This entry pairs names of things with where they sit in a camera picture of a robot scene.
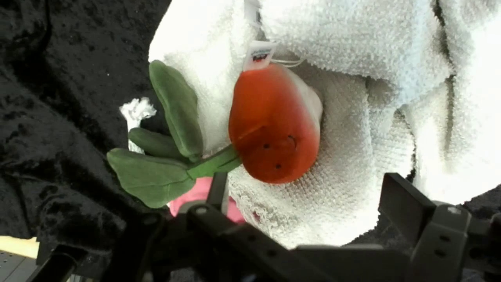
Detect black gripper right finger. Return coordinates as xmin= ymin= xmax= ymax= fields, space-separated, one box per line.
xmin=382 ymin=172 xmax=471 ymax=282

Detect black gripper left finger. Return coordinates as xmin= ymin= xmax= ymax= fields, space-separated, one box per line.
xmin=104 ymin=170 xmax=335 ymax=282

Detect pink cloth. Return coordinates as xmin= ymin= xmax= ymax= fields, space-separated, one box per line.
xmin=168 ymin=175 xmax=248 ymax=225

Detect large white towel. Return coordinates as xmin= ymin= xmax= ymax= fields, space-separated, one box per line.
xmin=147 ymin=0 xmax=456 ymax=249

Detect small white towel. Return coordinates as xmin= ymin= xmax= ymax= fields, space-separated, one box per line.
xmin=412 ymin=0 xmax=501 ymax=207

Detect red plush radish toy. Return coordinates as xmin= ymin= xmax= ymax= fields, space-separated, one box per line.
xmin=107 ymin=39 xmax=324 ymax=210

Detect black tablecloth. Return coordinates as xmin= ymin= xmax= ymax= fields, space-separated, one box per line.
xmin=0 ymin=0 xmax=501 ymax=282

